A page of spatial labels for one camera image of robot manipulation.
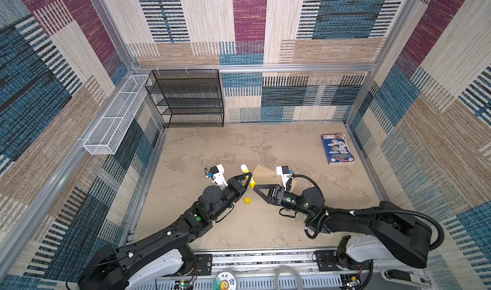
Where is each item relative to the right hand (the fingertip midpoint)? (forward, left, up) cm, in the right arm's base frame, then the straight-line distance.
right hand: (253, 193), depth 69 cm
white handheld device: (-25, -54, -18) cm, 62 cm away
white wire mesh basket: (+19, +53, +12) cm, 58 cm away
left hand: (+6, 0, +3) cm, 7 cm away
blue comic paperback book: (+33, -46, -20) cm, 60 cm away
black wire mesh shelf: (+60, +35, -4) cm, 70 cm away
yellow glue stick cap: (+5, +2, -19) cm, 20 cm away
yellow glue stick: (+8, +3, +2) cm, 9 cm away
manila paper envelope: (+21, -6, -26) cm, 34 cm away
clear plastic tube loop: (-20, -11, -23) cm, 33 cm away
